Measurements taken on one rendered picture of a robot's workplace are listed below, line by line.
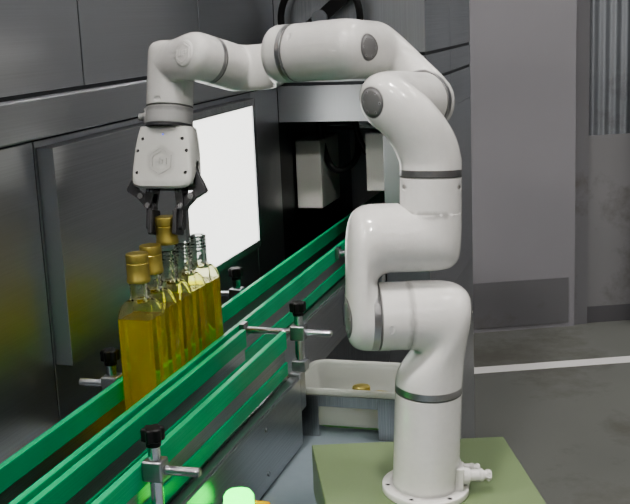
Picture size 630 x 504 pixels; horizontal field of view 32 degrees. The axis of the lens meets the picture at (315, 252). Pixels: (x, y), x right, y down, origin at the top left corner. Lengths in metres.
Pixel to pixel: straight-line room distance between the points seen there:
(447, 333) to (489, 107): 3.61
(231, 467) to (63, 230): 0.44
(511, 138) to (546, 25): 0.53
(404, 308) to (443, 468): 0.24
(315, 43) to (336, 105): 1.15
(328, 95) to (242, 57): 0.98
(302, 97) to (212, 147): 0.52
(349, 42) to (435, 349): 0.44
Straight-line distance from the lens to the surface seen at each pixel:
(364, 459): 1.71
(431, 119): 1.45
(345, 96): 2.69
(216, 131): 2.28
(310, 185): 2.87
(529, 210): 5.17
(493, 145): 5.08
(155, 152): 1.73
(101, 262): 1.81
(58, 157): 1.69
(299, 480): 1.83
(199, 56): 1.67
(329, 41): 1.54
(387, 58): 1.59
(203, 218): 2.21
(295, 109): 2.73
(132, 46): 2.00
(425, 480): 1.57
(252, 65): 1.75
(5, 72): 1.63
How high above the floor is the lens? 1.49
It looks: 12 degrees down
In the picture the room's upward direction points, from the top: 3 degrees counter-clockwise
